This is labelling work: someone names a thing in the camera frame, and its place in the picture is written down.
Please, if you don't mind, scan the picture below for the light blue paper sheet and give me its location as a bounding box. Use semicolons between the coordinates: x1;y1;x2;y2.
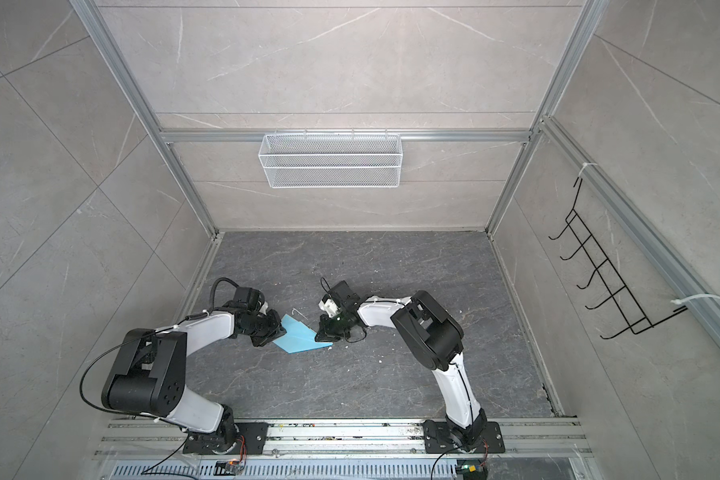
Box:
274;315;333;354

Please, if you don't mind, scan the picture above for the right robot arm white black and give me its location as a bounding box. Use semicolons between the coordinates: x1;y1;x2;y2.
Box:
315;283;487;444

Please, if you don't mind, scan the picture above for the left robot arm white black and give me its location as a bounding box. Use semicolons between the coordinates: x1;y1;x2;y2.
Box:
101;307;286;434

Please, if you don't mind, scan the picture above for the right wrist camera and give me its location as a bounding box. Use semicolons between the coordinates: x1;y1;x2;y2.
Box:
318;280;363;318

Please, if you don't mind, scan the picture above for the left black cable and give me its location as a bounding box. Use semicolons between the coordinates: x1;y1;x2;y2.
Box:
79;276;241;415

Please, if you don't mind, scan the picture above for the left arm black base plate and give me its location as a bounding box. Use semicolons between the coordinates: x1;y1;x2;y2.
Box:
182;422;269;455

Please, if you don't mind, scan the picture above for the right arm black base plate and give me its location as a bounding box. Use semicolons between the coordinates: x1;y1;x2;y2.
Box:
421;420;506;454

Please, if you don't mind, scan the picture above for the white wire mesh basket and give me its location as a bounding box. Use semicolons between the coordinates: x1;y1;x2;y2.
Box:
258;133;404;189

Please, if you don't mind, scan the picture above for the aluminium mounting rail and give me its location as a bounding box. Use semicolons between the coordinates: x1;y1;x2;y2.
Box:
94;418;595;460

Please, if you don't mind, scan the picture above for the black wire hook rack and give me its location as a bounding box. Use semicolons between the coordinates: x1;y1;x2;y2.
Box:
548;178;689;341

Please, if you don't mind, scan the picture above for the white cable tie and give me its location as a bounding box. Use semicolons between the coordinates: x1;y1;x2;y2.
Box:
670;293;720;306

